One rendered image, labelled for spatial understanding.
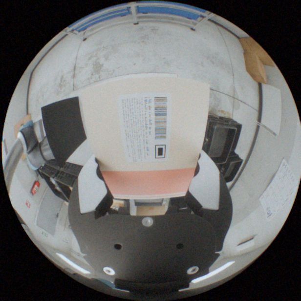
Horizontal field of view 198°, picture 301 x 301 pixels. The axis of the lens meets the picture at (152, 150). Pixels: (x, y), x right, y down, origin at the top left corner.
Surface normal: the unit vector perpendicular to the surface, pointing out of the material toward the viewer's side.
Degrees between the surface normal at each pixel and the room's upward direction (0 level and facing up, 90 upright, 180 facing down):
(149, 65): 0
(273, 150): 90
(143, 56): 0
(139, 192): 0
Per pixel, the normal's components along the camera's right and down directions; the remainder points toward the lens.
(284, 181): -1.00, 0.04
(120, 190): 0.05, 0.53
